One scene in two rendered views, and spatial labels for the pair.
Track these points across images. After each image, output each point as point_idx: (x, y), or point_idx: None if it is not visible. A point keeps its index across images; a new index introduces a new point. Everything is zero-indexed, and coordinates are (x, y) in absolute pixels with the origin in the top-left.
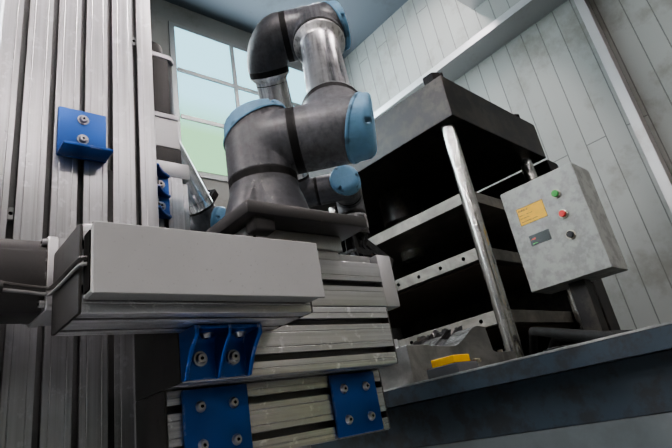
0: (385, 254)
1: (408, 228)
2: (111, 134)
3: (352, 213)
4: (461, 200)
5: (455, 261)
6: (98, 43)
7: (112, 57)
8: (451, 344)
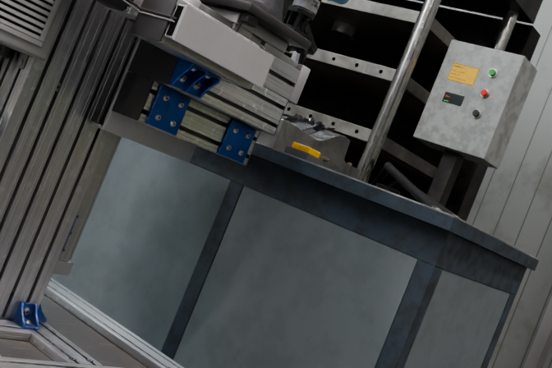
0: (314, 43)
1: (356, 8)
2: None
3: None
4: (416, 21)
5: (373, 68)
6: None
7: None
8: (316, 137)
